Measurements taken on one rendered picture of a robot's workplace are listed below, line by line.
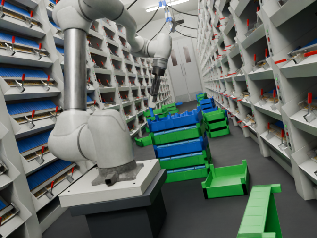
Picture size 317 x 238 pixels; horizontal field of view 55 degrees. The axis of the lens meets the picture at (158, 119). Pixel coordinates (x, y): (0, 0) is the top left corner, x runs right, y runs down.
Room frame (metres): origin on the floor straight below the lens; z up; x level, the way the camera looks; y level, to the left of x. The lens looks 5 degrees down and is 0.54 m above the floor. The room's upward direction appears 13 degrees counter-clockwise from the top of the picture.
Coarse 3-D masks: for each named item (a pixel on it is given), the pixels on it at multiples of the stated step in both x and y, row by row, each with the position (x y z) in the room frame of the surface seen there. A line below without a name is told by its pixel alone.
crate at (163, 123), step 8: (200, 112) 1.84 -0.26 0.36; (160, 120) 1.96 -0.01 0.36; (168, 120) 1.75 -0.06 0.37; (176, 120) 1.74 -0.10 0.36; (184, 120) 1.72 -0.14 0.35; (192, 120) 1.71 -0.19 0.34; (200, 120) 1.77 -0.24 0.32; (152, 128) 1.78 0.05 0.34; (160, 128) 1.76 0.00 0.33; (168, 128) 1.75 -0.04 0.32
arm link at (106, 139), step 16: (96, 112) 1.19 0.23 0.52; (112, 112) 1.18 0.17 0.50; (96, 128) 1.15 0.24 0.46; (112, 128) 1.15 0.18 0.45; (128, 128) 1.22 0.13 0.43; (80, 144) 1.20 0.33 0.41; (96, 144) 1.15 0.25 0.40; (112, 144) 1.14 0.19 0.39; (128, 144) 1.18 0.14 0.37; (96, 160) 1.18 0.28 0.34; (112, 160) 1.14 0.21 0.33; (128, 160) 1.17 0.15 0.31
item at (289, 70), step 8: (312, 32) 1.12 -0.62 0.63; (296, 40) 1.13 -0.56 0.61; (304, 40) 1.12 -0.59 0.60; (288, 48) 1.13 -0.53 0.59; (296, 48) 1.11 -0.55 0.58; (280, 56) 1.14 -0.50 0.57; (288, 56) 1.13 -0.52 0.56; (312, 56) 0.90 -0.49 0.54; (280, 64) 1.14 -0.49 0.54; (288, 64) 1.08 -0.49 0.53; (296, 64) 0.96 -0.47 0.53; (304, 64) 0.88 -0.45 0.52; (312, 64) 0.82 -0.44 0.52; (288, 72) 1.06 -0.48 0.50; (296, 72) 0.99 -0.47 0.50; (304, 72) 0.92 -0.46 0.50; (312, 72) 0.86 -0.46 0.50
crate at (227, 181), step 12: (216, 168) 1.66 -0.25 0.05; (228, 168) 1.64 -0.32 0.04; (240, 168) 1.62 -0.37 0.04; (216, 180) 1.60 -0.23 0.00; (228, 180) 1.56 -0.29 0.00; (240, 180) 1.51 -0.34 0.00; (204, 192) 1.39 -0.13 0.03; (216, 192) 1.37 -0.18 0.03; (228, 192) 1.35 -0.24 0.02; (240, 192) 1.33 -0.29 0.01
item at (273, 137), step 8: (272, 120) 1.82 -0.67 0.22; (256, 128) 1.83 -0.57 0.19; (264, 128) 1.83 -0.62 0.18; (272, 128) 1.75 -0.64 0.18; (280, 128) 1.61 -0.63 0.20; (264, 136) 1.74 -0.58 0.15; (272, 136) 1.64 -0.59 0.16; (280, 136) 1.53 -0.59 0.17; (272, 144) 1.53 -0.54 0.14; (280, 144) 1.40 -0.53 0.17; (280, 152) 1.40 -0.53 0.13; (288, 152) 1.23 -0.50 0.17; (288, 160) 1.31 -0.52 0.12
